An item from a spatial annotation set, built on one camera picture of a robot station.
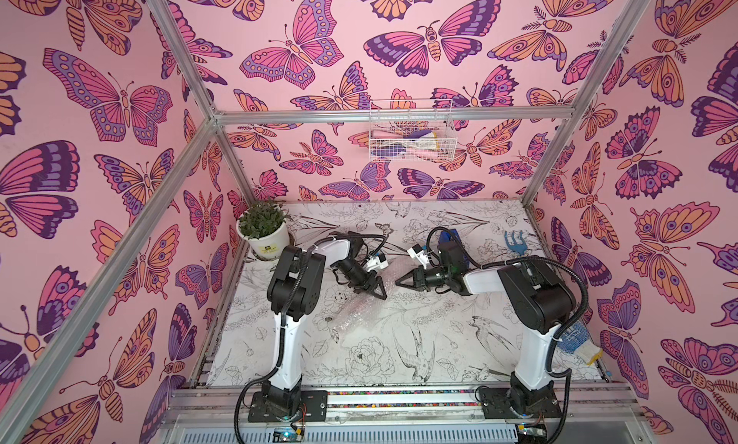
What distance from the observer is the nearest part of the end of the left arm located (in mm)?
856

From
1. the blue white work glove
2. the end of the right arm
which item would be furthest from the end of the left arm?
the blue white work glove

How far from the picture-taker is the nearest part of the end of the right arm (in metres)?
0.78

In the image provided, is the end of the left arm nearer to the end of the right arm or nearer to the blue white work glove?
the end of the right arm
